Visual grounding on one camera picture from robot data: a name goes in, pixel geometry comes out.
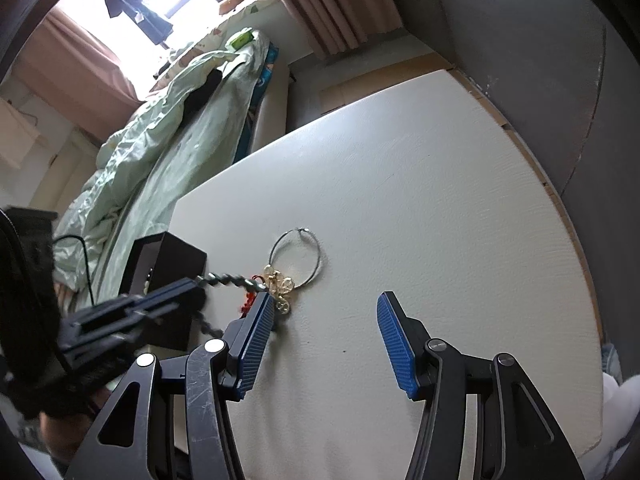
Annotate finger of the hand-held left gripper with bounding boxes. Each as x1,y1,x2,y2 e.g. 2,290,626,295
59,287,208,357
120,275,208,306

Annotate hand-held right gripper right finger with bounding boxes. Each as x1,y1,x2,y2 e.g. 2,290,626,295
376,291,586,480

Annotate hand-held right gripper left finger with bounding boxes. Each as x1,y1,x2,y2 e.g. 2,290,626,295
64,291,277,480

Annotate black box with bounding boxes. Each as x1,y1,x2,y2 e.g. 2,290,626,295
120,231,209,352

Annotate dark bead bracelet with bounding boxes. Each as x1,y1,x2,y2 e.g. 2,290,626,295
192,271,271,339

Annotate gold charm jewelry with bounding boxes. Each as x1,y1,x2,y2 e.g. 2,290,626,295
262,266,297,317

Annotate person's left hand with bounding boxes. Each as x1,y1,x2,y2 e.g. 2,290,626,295
40,410,101,466

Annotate silver bangle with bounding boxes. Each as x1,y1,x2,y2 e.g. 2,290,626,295
268,228,324,287

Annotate green bed sheet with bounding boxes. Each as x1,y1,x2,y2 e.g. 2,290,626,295
100,57,262,263

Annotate light green duvet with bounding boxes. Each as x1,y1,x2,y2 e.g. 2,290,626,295
51,30,267,292

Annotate white side table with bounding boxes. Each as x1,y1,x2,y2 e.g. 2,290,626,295
165,67,604,480

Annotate black cloth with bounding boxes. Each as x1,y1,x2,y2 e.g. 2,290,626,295
184,66,224,112

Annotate cartoon print mattress side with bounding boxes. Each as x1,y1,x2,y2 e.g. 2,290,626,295
231,41,279,167

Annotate small white cloth items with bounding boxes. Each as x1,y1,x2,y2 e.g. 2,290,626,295
161,41,197,64

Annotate white cloth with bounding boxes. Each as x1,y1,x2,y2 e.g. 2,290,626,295
601,372,640,467

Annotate pink curtain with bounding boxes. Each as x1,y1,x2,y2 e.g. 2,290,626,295
14,7,144,127
247,0,407,59

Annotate green packet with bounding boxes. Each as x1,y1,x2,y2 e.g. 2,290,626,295
226,29,257,52

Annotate dark purple hanging shirt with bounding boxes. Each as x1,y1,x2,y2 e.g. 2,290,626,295
131,2,174,44

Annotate printed window sill cushion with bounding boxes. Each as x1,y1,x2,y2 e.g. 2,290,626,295
149,0,282,92

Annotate red cord bracelet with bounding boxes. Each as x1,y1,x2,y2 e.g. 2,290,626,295
234,274,267,319

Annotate black cable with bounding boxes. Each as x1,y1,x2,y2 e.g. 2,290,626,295
51,234,99,312

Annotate window with dark frame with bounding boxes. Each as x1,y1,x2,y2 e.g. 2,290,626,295
49,0,253,63

